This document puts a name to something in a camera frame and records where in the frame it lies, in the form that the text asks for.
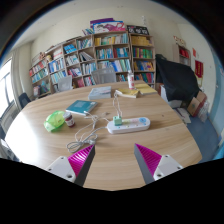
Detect cardboard box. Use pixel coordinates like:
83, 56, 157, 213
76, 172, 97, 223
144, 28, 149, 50
187, 91, 207, 117

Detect grey book stack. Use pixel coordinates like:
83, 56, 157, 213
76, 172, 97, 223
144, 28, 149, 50
88, 86, 111, 100

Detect black cloth-covered object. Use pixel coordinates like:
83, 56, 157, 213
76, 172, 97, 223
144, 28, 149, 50
156, 54, 200, 101

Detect clear plastic bottle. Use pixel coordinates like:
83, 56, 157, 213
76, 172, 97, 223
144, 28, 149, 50
128, 70, 135, 89

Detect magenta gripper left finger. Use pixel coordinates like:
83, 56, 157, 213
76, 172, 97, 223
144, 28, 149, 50
46, 145, 95, 186

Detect grey chair left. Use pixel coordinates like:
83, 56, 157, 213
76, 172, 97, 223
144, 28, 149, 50
58, 76, 73, 92

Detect small red-labelled jar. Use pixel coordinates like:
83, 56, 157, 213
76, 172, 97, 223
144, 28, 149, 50
63, 112, 75, 127

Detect green plastic bag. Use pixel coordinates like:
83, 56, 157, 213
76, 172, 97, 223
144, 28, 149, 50
44, 111, 65, 132

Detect white power strip cord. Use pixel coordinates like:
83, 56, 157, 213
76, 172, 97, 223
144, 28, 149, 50
66, 112, 111, 154

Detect green charger plug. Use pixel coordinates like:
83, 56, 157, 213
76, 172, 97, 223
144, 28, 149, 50
113, 116, 122, 126

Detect teal book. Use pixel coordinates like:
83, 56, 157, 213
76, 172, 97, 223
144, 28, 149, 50
66, 100, 97, 116

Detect white power strip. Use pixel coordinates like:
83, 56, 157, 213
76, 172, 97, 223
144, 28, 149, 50
107, 117, 151, 134

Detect yellow book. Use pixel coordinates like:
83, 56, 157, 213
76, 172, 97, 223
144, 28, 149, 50
116, 88, 138, 98

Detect colourful boxes atop shelf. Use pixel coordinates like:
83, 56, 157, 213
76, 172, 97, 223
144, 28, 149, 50
83, 18, 149, 35

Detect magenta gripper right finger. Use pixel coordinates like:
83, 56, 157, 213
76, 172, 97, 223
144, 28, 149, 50
134, 144, 183, 184

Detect wooden bookshelf with books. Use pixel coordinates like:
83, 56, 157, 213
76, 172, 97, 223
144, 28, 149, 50
29, 31, 156, 98

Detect white charger cable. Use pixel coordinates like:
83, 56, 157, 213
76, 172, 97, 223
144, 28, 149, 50
112, 90, 124, 118

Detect yellow paper pad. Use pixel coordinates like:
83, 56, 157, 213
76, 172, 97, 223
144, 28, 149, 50
135, 83, 156, 95

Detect dark blue office chair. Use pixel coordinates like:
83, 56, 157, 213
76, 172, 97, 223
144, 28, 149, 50
19, 93, 31, 108

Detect small wall cabinet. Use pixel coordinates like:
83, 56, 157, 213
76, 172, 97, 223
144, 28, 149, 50
173, 44, 191, 66

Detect red wall banner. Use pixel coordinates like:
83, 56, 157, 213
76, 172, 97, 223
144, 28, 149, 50
195, 60, 203, 78

